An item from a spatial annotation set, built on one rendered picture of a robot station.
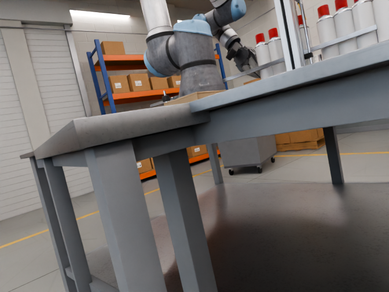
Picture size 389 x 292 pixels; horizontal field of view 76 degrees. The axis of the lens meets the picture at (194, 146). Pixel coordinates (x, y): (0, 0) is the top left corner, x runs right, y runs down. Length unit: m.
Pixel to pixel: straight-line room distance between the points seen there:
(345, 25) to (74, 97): 4.62
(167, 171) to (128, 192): 0.18
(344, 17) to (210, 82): 0.47
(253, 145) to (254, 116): 2.82
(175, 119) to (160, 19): 0.56
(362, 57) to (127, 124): 0.30
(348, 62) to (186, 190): 0.40
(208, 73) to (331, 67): 0.48
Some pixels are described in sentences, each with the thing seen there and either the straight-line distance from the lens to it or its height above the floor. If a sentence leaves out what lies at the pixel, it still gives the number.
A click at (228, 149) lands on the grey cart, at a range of 3.37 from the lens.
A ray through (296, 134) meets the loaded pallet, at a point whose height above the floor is 0.28.
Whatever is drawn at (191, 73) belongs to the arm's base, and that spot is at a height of 0.94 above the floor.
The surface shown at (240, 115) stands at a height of 0.79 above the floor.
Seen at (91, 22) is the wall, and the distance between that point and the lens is 5.74.
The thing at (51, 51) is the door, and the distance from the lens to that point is 5.28.
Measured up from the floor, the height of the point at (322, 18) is 1.04.
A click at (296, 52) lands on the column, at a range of 0.86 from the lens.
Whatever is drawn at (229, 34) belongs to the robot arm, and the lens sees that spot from 1.16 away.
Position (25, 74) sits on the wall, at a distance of 5.04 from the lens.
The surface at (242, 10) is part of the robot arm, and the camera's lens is 1.05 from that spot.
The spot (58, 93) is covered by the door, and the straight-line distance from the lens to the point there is 5.07.
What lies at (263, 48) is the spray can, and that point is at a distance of 1.06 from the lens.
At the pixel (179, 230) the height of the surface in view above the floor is 0.56.
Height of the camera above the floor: 0.79
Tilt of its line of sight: 4 degrees down
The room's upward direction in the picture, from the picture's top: 12 degrees counter-clockwise
